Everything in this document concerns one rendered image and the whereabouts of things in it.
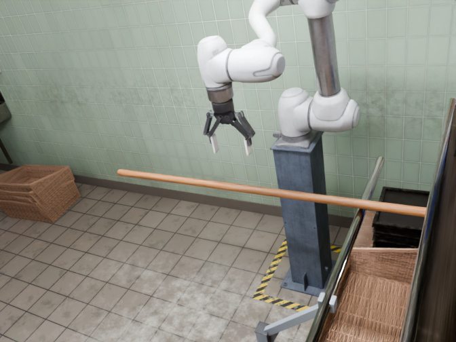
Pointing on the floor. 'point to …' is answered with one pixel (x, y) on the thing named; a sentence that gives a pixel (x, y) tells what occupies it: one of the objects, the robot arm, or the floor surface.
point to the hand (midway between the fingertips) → (231, 150)
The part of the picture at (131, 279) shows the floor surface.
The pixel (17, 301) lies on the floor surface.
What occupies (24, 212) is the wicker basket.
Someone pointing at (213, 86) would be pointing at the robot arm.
